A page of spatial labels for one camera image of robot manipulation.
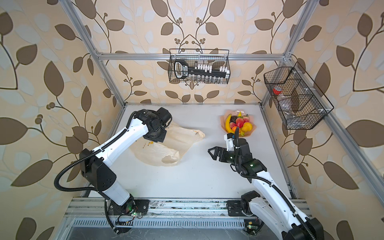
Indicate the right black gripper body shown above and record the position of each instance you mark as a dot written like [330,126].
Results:
[233,159]

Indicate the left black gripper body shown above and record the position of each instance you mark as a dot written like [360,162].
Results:
[159,135]

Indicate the yellow green banana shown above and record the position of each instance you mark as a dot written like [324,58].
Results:
[227,124]

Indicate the banana print plastic bag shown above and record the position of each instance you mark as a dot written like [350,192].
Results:
[168,153]

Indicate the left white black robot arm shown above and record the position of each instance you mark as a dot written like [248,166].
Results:
[96,164]

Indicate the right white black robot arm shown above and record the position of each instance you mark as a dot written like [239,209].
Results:
[267,201]

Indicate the orange tangerine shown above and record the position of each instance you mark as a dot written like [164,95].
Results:
[235,128]

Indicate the red strawberry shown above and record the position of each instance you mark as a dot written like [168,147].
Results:
[232,124]

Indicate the pink wavy fruit plate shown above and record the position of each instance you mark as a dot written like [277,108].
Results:
[235,113]

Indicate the dark brown fig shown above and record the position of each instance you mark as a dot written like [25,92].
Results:
[233,119]

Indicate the black white tool set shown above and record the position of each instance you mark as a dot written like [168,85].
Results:
[182,70]

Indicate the clear bottle red cap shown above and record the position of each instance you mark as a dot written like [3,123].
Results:
[288,105]

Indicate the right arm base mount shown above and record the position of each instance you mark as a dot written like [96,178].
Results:
[236,208]

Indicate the black wire basket centre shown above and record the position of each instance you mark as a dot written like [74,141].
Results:
[215,57]

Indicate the black wire basket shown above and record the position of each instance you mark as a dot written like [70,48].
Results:
[300,100]
[215,57]

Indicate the black wire basket right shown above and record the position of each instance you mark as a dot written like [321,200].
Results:
[300,100]

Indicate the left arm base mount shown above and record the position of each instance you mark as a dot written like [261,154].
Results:
[137,206]

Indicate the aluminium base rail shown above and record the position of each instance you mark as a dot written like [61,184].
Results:
[158,208]

